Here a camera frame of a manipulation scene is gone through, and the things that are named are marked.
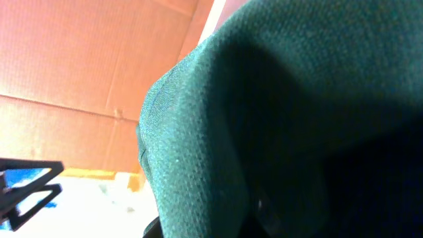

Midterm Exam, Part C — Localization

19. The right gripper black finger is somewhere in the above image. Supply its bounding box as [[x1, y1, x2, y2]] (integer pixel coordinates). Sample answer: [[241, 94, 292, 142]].
[[1, 158, 64, 231]]

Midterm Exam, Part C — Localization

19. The orange cardboard box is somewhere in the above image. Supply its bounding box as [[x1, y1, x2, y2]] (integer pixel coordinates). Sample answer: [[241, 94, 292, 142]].
[[0, 0, 252, 192]]

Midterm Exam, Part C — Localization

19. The green garment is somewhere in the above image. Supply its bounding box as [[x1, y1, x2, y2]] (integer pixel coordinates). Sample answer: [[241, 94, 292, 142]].
[[137, 0, 422, 237]]

